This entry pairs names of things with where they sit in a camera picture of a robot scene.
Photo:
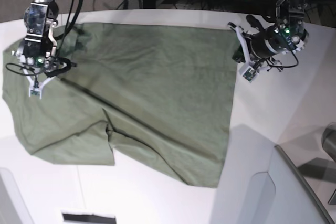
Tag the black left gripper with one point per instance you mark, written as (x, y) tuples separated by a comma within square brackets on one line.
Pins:
[(268, 42)]

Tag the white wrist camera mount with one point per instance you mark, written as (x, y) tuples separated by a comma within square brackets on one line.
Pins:
[(36, 78), (252, 65)]

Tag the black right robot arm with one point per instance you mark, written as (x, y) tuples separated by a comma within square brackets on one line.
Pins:
[(39, 51)]

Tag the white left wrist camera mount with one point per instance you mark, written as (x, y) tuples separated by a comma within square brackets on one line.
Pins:
[(252, 65)]

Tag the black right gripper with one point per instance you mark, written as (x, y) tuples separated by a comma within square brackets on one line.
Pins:
[(59, 66)]

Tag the green t-shirt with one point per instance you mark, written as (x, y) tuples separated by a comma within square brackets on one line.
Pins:
[(161, 95)]

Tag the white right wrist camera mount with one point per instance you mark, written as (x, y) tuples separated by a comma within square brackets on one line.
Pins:
[(36, 78)]

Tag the grey metal stand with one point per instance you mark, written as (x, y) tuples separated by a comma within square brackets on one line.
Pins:
[(317, 168)]

